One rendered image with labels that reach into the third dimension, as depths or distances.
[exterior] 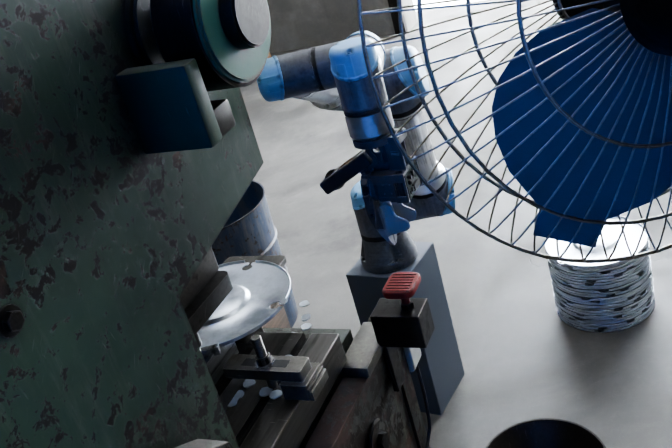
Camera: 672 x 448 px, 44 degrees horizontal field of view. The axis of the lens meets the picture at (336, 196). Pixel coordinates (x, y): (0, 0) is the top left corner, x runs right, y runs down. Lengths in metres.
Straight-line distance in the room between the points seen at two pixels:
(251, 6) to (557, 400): 1.56
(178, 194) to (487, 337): 1.61
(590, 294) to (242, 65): 1.60
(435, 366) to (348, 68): 1.19
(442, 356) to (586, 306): 0.46
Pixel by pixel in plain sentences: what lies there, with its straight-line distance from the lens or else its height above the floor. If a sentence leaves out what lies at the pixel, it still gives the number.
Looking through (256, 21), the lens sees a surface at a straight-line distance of 1.09.
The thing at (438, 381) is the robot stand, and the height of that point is 0.10.
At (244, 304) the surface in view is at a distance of 1.52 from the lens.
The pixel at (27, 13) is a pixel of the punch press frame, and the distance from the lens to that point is 0.98.
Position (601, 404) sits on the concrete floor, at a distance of 2.31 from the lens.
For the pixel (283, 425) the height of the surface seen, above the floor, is 0.71.
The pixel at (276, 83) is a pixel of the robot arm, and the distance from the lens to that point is 1.40.
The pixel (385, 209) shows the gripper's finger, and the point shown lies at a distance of 1.38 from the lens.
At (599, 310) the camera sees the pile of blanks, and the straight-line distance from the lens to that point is 2.52.
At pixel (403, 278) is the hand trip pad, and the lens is 1.49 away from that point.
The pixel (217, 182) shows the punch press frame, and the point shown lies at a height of 1.09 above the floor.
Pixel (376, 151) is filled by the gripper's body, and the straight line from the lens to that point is 1.35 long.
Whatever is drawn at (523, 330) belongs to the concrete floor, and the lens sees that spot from 2.60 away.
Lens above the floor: 1.53
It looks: 24 degrees down
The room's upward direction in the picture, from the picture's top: 16 degrees counter-clockwise
